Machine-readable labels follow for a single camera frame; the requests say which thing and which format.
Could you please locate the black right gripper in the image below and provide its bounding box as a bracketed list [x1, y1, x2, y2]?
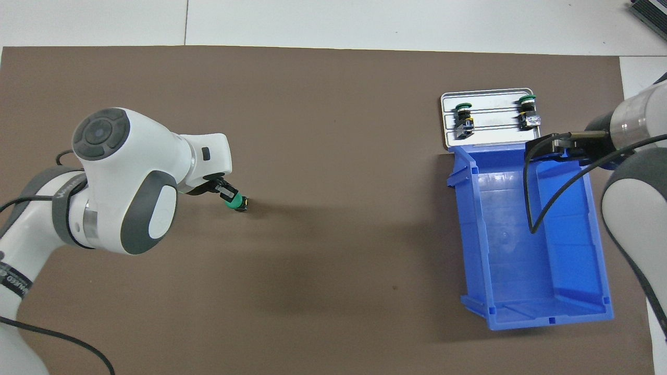
[525, 110, 621, 170]

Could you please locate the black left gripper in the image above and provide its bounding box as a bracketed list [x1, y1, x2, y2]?
[187, 176, 238, 203]

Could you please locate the grey metal tray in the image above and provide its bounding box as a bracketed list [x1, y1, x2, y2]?
[440, 87, 542, 152]

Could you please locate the blue plastic storage bin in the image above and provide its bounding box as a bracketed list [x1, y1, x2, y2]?
[447, 139, 614, 332]

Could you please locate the brown paper table mat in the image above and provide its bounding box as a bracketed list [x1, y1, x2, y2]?
[0, 46, 654, 375]

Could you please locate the black ribbed device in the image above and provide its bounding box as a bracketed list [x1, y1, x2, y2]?
[628, 0, 667, 28]

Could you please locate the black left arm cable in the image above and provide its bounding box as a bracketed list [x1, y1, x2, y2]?
[0, 150, 116, 375]

